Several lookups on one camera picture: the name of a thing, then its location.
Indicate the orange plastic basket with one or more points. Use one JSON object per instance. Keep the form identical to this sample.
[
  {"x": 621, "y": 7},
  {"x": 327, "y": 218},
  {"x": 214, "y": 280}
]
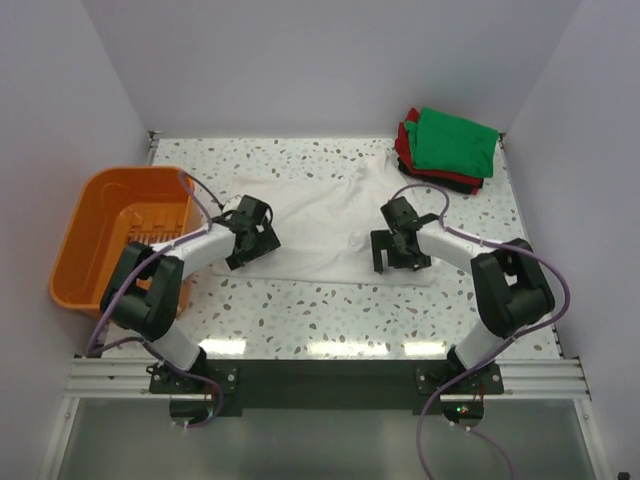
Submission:
[{"x": 117, "y": 206}]

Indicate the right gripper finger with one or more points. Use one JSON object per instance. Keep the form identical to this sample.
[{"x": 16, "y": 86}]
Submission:
[
  {"x": 411, "y": 260},
  {"x": 380, "y": 246}
]

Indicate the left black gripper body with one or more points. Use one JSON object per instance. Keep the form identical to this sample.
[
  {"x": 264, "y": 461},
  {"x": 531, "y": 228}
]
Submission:
[{"x": 264, "y": 222}]

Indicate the green folded t shirt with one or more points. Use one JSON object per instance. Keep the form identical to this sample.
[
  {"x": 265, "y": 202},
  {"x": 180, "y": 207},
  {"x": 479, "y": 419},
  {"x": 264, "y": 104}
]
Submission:
[{"x": 442, "y": 142}]

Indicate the red folded t shirt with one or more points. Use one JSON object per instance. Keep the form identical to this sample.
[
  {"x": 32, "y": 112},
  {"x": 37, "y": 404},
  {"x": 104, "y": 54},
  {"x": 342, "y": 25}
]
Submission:
[{"x": 402, "y": 148}]

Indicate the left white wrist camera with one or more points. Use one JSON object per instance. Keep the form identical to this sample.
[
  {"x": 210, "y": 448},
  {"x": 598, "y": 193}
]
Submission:
[{"x": 232, "y": 203}]

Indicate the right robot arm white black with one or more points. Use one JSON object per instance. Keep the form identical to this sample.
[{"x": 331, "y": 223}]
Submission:
[{"x": 510, "y": 288}]

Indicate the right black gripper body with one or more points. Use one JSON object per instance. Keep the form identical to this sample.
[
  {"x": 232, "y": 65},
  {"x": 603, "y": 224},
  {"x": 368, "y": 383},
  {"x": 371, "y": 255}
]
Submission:
[{"x": 394, "y": 243}]

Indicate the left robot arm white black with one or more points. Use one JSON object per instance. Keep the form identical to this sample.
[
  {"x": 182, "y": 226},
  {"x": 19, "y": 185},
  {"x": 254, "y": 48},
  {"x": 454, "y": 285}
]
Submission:
[{"x": 144, "y": 289}]

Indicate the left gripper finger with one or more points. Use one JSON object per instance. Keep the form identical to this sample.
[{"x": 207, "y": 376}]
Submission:
[
  {"x": 267, "y": 238},
  {"x": 242, "y": 255}
]

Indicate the white t shirt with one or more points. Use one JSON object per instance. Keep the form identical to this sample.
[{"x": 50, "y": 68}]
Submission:
[{"x": 324, "y": 227}]

